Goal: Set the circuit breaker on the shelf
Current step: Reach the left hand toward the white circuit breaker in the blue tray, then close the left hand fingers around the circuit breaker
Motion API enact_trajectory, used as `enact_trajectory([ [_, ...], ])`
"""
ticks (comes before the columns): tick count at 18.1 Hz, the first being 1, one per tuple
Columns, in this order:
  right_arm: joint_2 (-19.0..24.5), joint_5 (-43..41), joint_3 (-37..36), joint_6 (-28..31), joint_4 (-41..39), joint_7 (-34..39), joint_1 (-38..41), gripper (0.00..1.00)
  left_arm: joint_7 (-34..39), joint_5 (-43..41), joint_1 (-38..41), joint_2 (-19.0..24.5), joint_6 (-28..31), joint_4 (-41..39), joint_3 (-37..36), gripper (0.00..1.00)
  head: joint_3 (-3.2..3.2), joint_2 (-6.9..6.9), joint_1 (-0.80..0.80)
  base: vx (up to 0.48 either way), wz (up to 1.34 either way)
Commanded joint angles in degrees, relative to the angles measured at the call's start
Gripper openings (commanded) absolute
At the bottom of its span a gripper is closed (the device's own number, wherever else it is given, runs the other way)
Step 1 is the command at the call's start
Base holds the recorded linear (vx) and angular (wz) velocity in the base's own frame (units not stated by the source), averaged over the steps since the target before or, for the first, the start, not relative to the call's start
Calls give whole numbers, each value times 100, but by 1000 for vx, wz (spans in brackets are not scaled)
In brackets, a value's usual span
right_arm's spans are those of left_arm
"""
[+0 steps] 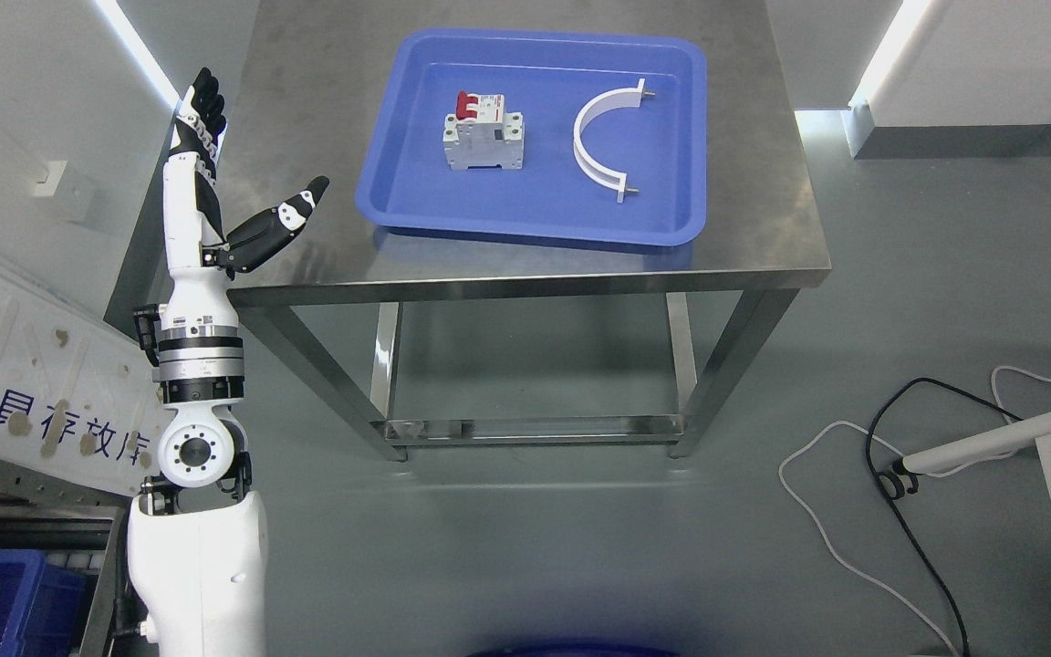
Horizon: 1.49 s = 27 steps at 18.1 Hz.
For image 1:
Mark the white circuit breaker red switches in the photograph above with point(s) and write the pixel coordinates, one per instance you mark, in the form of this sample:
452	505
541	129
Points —
483	133

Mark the blue plastic tray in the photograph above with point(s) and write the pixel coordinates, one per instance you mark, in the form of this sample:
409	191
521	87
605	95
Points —
406	184

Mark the white pole stand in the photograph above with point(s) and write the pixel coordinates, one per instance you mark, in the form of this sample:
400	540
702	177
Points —
970	450

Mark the white curved bracket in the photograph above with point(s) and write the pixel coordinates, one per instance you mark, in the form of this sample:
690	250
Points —
607	139

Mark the stainless steel table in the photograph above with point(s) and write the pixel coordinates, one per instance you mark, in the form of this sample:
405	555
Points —
331	305

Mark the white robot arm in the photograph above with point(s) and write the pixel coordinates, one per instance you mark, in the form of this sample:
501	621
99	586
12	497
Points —
197	532

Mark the blue storage bin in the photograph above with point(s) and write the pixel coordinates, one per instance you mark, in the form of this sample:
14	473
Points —
40	604

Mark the white sign board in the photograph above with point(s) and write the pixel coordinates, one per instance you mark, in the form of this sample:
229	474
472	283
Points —
77	398

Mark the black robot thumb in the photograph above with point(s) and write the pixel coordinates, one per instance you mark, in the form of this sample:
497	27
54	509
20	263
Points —
260	238

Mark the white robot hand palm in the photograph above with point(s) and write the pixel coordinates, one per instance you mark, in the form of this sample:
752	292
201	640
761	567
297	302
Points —
191	212

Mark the black robot fingers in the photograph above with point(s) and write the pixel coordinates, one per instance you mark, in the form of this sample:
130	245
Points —
198	123

